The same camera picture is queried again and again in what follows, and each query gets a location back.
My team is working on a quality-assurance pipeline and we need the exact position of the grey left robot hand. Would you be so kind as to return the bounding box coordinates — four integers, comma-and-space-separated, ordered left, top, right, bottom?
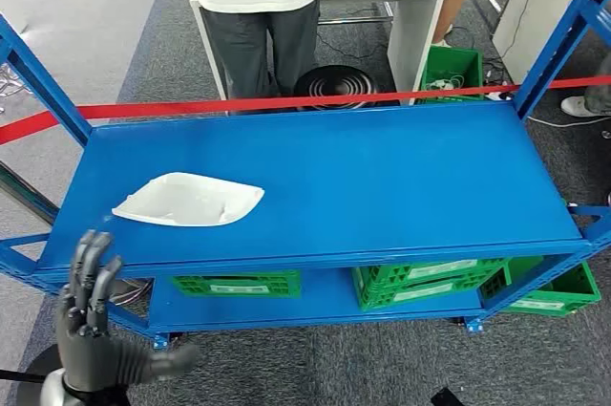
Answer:
55, 228, 201, 395

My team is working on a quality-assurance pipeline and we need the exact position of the white curved plastic part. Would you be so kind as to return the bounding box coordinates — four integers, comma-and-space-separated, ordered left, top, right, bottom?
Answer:
111, 172, 266, 228

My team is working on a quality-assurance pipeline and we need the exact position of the blue metal shelf rack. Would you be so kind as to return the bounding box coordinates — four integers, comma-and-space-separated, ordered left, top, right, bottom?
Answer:
0, 0, 611, 351

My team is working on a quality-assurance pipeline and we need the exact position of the black stool with chrome legs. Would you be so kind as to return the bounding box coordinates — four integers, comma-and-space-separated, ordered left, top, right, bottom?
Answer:
0, 63, 27, 115

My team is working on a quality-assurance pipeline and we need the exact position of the red barrier belt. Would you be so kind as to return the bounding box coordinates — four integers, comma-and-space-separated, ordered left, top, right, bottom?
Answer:
0, 75, 611, 146

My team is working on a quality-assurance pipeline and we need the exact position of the black round ribbed disc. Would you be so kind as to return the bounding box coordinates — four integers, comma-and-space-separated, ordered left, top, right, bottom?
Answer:
292, 64, 401, 112

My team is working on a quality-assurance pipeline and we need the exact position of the black robot body piece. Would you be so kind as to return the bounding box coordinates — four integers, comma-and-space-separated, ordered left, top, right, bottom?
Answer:
431, 387, 466, 406

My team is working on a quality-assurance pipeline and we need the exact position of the white desk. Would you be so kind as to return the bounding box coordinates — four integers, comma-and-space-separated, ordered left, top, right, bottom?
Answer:
189, 0, 449, 104

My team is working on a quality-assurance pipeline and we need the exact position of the white panel board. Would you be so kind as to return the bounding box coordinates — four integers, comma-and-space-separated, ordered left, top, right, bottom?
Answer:
491, 0, 600, 85

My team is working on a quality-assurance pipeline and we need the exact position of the black floor cable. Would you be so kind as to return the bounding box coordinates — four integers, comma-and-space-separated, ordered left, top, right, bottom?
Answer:
317, 34, 388, 64

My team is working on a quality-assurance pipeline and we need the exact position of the white cable bundle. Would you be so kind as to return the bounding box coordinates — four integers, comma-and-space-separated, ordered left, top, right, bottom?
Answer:
422, 74, 465, 93

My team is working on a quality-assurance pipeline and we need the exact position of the white floor cable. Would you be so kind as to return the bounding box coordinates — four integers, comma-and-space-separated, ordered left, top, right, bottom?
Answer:
527, 113, 611, 130

